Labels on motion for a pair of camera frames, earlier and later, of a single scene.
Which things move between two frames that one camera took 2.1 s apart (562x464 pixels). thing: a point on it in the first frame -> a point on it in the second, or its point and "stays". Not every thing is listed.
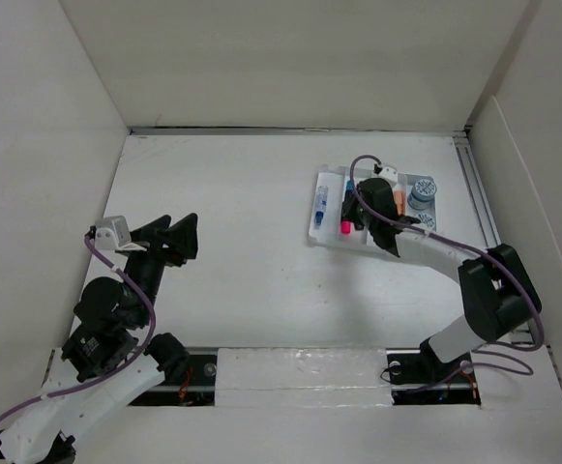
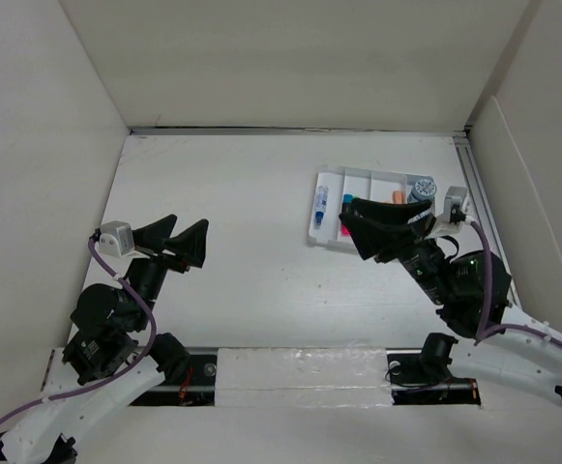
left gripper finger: x=148 y=233 stays
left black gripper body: x=148 y=266 stays
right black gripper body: x=366 y=217 -> x=426 y=264
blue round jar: x=423 y=194 stays
